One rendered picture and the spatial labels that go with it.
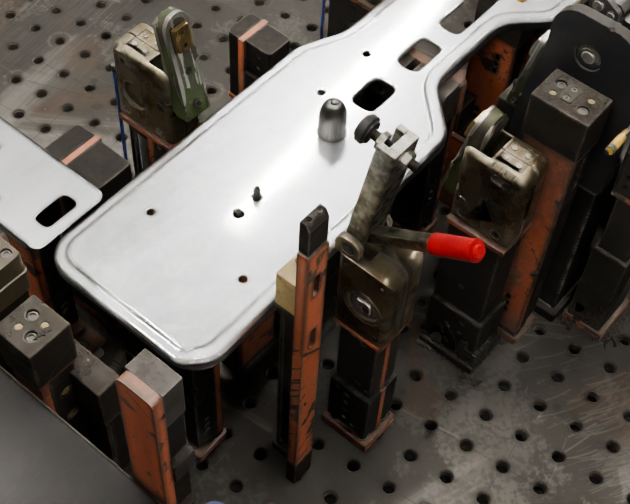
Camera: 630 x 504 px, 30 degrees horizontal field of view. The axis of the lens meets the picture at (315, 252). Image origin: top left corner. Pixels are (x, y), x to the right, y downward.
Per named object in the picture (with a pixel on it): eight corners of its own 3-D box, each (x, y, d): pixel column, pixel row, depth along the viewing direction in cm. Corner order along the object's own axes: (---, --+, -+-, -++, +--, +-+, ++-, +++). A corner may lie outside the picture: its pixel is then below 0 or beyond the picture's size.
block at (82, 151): (107, 253, 156) (82, 110, 134) (167, 299, 152) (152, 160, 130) (54, 298, 152) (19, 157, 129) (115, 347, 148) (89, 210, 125)
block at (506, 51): (451, 112, 174) (481, -41, 151) (523, 156, 169) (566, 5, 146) (429, 132, 171) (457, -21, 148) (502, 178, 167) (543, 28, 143)
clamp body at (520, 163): (444, 295, 155) (489, 101, 125) (515, 344, 151) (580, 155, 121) (402, 339, 150) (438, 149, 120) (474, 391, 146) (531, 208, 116)
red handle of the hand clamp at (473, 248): (367, 209, 116) (490, 227, 104) (375, 227, 117) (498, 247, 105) (340, 234, 114) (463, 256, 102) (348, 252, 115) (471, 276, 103)
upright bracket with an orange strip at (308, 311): (301, 460, 140) (320, 201, 99) (310, 467, 139) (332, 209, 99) (285, 477, 138) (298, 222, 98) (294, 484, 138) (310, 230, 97)
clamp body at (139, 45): (163, 190, 163) (144, 1, 135) (226, 235, 159) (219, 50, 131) (117, 229, 159) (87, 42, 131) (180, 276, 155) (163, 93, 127)
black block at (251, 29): (247, 152, 168) (246, -3, 144) (304, 191, 164) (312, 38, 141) (209, 184, 164) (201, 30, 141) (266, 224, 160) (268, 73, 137)
